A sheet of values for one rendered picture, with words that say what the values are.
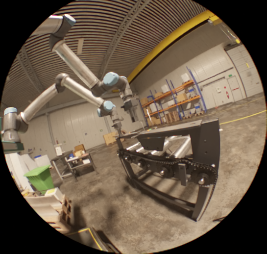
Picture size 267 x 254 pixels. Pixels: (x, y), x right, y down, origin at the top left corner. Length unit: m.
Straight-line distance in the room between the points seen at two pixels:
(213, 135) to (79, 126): 10.85
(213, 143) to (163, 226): 1.12
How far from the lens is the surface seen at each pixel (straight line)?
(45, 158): 7.09
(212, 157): 0.51
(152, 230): 1.33
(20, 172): 3.66
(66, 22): 0.66
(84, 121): 10.88
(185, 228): 1.29
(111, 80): 0.52
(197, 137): 0.47
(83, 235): 1.29
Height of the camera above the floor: 1.27
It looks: 2 degrees up
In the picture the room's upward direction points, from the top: 19 degrees counter-clockwise
